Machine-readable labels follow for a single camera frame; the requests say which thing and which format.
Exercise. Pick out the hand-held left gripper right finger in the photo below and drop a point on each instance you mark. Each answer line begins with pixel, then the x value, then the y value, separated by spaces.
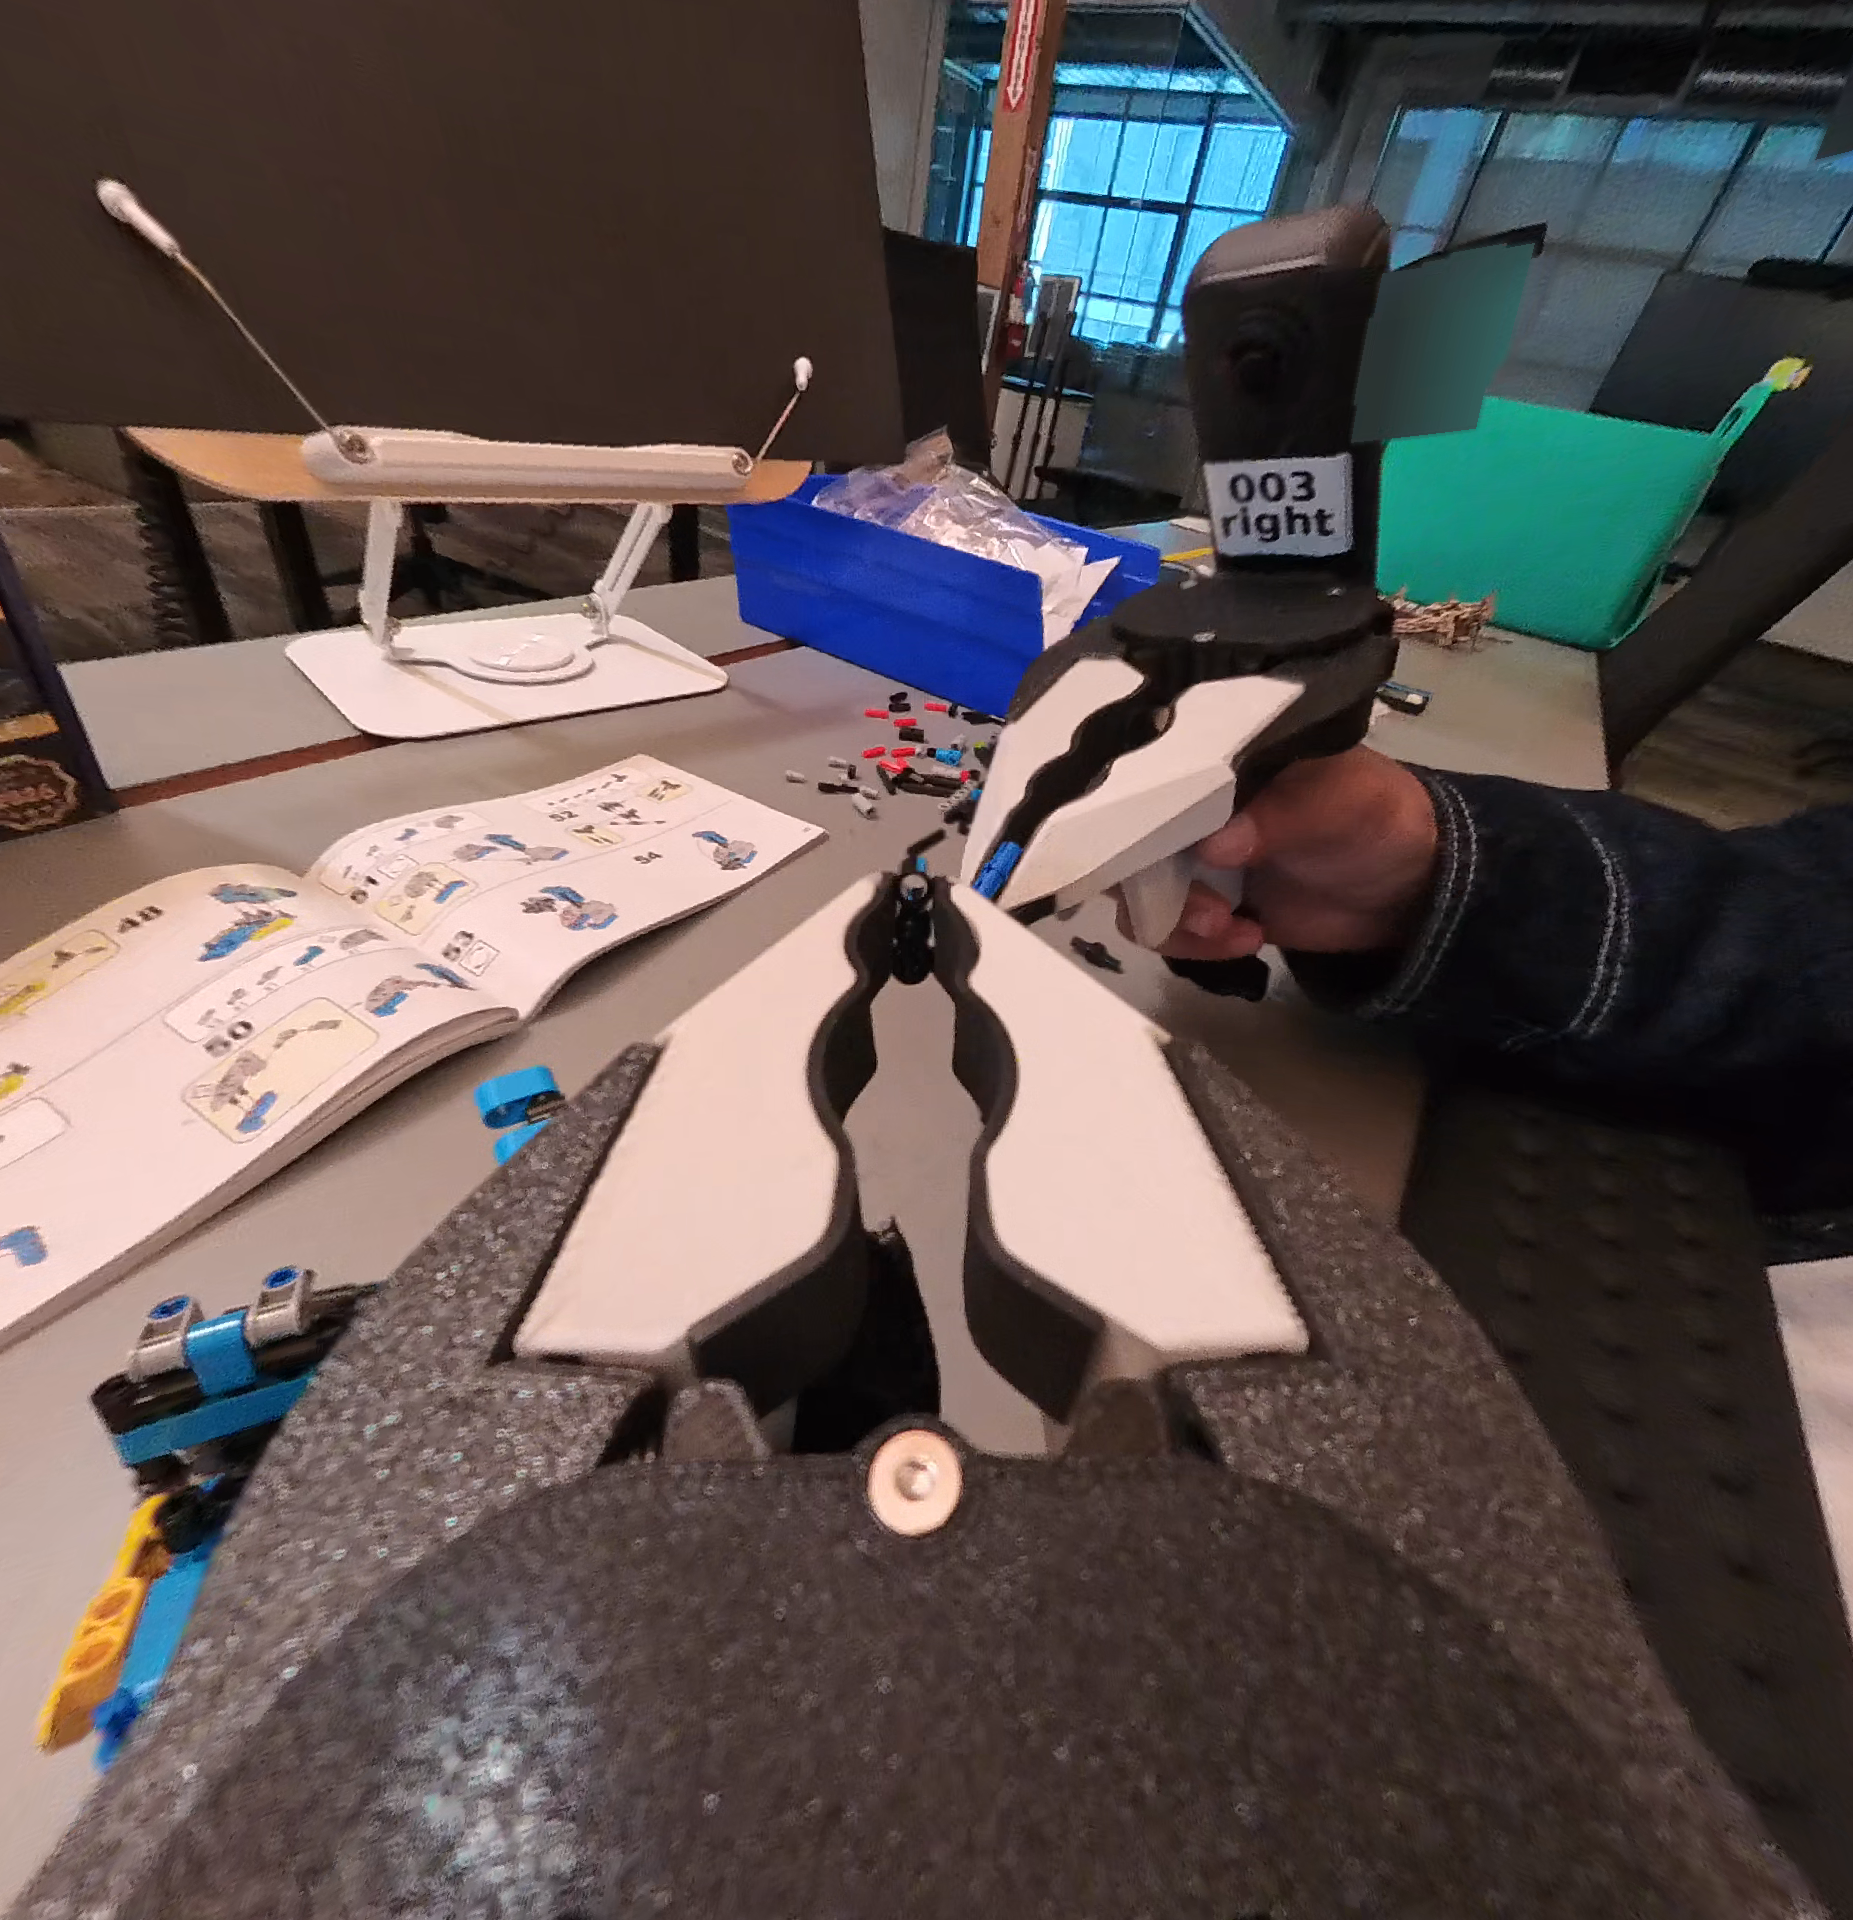
pixel 1134 1183

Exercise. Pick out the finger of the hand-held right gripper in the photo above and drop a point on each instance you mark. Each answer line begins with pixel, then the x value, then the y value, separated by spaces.
pixel 1167 781
pixel 1039 736

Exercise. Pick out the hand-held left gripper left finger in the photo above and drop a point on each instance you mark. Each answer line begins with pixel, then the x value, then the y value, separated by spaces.
pixel 703 1198

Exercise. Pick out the black connector brick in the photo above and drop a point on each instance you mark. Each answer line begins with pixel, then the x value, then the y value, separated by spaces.
pixel 909 934

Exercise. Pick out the grey desk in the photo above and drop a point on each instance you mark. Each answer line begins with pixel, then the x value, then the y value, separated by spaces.
pixel 715 1022

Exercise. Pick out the person's right hand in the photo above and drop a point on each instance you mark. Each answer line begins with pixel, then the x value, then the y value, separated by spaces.
pixel 1338 854

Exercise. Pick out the white plastic bag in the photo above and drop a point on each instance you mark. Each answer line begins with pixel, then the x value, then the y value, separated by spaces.
pixel 1066 595

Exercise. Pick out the pile of loose toy bricks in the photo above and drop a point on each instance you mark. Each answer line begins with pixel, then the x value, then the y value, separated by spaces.
pixel 900 759

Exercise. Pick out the black axle pin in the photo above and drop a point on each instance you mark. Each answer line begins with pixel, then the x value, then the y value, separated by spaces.
pixel 1099 950

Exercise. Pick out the blue storage bin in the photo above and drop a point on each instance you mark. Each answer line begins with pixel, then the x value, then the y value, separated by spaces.
pixel 900 598

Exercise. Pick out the large window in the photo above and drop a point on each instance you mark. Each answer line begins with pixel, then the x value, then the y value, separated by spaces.
pixel 1134 190

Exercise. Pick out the clear plastic bag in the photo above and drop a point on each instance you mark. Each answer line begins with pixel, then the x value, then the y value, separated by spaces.
pixel 923 501

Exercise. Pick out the green bin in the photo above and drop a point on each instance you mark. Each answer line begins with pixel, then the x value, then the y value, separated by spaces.
pixel 1538 509

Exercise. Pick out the brown lattice model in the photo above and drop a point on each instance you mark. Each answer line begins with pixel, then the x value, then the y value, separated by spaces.
pixel 1433 625

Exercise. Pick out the toy instruction booklet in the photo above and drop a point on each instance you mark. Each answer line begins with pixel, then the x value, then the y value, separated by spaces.
pixel 342 962

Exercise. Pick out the black studded mat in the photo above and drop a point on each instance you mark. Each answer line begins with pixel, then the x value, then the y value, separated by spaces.
pixel 1618 1421

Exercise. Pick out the white laptop stand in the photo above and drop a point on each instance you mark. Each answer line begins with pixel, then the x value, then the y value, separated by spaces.
pixel 503 655

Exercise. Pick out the blue yellow brick assembly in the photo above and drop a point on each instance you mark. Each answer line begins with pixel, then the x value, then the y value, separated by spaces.
pixel 196 1421

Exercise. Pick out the person's white shirt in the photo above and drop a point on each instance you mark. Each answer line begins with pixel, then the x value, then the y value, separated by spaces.
pixel 1837 1421

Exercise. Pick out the tan board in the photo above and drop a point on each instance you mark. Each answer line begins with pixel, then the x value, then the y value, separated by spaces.
pixel 262 462

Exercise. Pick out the black board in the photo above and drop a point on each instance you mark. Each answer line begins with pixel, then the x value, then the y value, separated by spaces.
pixel 421 190

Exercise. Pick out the dark blue toy box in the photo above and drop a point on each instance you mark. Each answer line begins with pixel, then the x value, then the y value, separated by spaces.
pixel 21 678

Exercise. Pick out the wooden post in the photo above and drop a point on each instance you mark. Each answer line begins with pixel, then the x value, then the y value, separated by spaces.
pixel 1024 149

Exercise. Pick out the black chair frame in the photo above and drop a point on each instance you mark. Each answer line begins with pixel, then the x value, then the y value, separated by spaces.
pixel 1736 598

